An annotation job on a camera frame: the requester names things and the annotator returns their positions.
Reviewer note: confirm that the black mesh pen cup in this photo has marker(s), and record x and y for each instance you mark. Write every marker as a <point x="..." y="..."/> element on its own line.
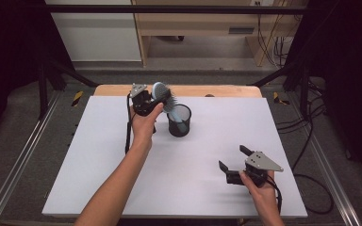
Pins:
<point x="186" y="129"/>

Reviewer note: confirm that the black curtain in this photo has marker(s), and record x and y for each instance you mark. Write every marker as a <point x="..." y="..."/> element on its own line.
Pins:
<point x="9" y="47"/>
<point x="352" y="78"/>

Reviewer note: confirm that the white table board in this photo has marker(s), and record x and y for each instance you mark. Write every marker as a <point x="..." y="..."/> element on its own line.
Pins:
<point x="182" y="175"/>

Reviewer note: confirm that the person's right hand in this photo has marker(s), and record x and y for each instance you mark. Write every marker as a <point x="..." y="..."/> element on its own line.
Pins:
<point x="264" y="194"/>

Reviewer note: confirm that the wooden desk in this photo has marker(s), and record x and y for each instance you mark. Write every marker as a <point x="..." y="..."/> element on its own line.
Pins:
<point x="194" y="22"/>

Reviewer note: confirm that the person's left hand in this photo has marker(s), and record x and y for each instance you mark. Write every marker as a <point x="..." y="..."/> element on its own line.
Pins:
<point x="143" y="128"/>

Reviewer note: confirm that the black metal stand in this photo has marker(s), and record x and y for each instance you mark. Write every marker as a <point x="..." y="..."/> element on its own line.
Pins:
<point x="43" y="91"/>
<point x="303" y="91"/>

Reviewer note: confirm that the light blue hair brush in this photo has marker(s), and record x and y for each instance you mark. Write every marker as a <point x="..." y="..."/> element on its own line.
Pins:
<point x="157" y="89"/>

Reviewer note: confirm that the wooden table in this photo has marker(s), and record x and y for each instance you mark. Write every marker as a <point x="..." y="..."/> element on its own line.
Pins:
<point x="207" y="90"/>

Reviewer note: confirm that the aluminium rail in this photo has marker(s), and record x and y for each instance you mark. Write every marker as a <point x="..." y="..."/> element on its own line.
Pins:
<point x="19" y="157"/>
<point x="330" y="175"/>

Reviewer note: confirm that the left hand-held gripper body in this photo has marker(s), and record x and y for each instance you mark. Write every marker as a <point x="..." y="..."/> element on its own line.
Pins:
<point x="141" y="103"/>

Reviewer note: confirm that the white cabinet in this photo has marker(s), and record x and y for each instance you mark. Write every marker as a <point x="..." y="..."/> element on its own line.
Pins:
<point x="97" y="34"/>

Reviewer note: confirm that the black horizontal frame bar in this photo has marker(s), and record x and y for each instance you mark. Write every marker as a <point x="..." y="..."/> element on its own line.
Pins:
<point x="169" y="9"/>

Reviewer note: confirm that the grey desk label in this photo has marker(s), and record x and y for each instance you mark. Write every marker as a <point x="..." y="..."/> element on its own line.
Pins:
<point x="241" y="30"/>

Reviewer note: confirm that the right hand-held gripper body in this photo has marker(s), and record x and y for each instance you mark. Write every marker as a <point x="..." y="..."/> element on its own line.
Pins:
<point x="260" y="161"/>

